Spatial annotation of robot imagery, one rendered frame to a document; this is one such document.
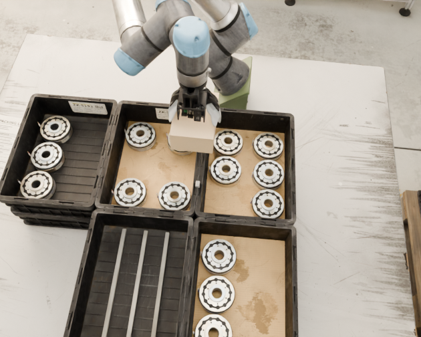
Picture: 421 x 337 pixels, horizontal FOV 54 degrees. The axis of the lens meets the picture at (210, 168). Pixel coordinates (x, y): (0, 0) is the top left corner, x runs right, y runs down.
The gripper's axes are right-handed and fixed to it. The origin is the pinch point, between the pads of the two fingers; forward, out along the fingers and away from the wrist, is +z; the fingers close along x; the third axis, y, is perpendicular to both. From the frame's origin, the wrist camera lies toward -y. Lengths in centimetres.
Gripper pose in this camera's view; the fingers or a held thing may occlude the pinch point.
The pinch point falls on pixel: (194, 118)
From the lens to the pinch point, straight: 117.8
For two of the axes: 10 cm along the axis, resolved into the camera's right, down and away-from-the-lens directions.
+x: 9.9, 1.0, -0.3
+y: -1.1, 8.8, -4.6
